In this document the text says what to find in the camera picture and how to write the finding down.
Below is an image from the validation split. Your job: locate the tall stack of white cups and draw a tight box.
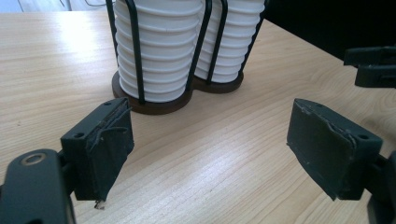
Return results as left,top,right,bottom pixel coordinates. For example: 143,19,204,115
194,0,266,84

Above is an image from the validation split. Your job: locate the black wire cup holder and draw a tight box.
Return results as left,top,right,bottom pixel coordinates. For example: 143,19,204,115
105,0,269,116

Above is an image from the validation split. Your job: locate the short stack of white cups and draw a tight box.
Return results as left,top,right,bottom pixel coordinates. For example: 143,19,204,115
113,0,204,104

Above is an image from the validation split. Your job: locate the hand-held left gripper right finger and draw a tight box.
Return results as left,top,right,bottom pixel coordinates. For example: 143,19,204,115
286,97,384,202

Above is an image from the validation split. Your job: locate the black curtain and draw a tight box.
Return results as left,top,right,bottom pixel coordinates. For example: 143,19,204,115
264,0,396,61

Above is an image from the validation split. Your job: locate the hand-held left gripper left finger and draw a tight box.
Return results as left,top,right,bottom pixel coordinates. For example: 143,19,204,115
60,96,135,210

